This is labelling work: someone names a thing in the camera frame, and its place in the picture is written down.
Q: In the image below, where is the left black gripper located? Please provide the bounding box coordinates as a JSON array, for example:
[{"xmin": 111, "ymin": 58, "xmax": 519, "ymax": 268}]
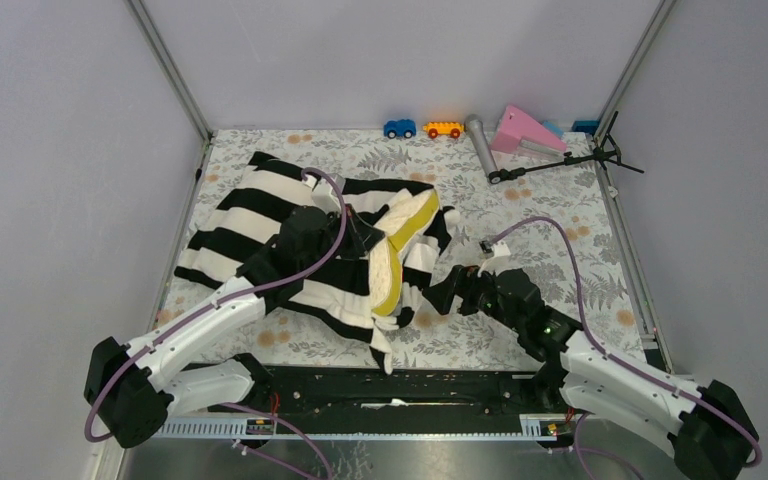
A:
[{"xmin": 300, "ymin": 203, "xmax": 384, "ymax": 276}]

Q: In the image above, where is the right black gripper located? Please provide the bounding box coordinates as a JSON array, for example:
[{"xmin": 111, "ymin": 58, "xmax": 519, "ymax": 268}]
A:
[{"xmin": 421, "ymin": 261, "xmax": 524, "ymax": 334}]

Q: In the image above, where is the black white striped pillowcase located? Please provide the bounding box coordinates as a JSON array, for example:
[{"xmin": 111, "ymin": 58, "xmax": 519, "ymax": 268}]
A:
[{"xmin": 174, "ymin": 152, "xmax": 459, "ymax": 373}]

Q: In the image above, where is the yellow white pillow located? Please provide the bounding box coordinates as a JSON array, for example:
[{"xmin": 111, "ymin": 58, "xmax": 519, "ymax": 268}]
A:
[{"xmin": 368, "ymin": 187, "xmax": 446, "ymax": 329}]

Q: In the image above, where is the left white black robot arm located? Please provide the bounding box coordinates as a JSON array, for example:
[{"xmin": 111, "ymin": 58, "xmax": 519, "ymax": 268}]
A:
[{"xmin": 84, "ymin": 206, "xmax": 386, "ymax": 448}]

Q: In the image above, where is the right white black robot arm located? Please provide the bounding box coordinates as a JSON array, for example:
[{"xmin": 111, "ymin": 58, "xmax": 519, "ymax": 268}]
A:
[{"xmin": 424, "ymin": 265, "xmax": 759, "ymax": 479}]

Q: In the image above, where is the blue toy car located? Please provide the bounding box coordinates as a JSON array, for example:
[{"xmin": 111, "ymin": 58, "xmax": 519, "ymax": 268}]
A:
[{"xmin": 383, "ymin": 119, "xmax": 417, "ymax": 139}]

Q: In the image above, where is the orange yellow toy car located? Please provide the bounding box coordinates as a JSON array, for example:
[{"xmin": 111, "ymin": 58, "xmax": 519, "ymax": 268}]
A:
[{"xmin": 423, "ymin": 122, "xmax": 465, "ymax": 139}]

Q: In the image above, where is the grey microphone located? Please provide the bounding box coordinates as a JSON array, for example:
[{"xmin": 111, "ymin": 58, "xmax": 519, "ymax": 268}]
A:
[{"xmin": 464, "ymin": 114, "xmax": 501, "ymax": 185}]

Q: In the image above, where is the pink triangular block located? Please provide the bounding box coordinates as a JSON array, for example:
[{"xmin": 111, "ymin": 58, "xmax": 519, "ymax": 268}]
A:
[{"xmin": 489, "ymin": 105, "xmax": 567, "ymax": 155}]

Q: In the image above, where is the light blue block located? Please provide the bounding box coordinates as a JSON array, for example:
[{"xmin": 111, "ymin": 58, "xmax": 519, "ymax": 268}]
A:
[{"xmin": 541, "ymin": 120, "xmax": 564, "ymax": 138}]

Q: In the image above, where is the black mini tripod stand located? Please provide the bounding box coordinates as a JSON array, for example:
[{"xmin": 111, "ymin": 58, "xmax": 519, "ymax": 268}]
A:
[{"xmin": 498, "ymin": 111, "xmax": 644, "ymax": 183}]

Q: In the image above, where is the dark blue block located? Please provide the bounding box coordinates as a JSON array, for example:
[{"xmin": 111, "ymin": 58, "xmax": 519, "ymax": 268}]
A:
[{"xmin": 571, "ymin": 120, "xmax": 600, "ymax": 136}]

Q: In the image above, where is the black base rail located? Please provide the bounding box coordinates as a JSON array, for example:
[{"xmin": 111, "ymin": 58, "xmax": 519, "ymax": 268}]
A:
[{"xmin": 185, "ymin": 364, "xmax": 571, "ymax": 437}]

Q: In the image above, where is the left aluminium frame post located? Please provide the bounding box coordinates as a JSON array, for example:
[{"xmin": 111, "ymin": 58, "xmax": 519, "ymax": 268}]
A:
[{"xmin": 125, "ymin": 0, "xmax": 214, "ymax": 142}]

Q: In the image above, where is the aluminium frame post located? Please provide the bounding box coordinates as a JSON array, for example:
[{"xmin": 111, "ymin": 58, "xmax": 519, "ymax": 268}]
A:
[
  {"xmin": 125, "ymin": 0, "xmax": 214, "ymax": 142},
  {"xmin": 597, "ymin": 0, "xmax": 678, "ymax": 135}
]

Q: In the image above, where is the right aluminium frame post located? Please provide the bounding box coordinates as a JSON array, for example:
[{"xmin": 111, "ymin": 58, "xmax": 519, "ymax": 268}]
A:
[{"xmin": 597, "ymin": 0, "xmax": 678, "ymax": 135}]

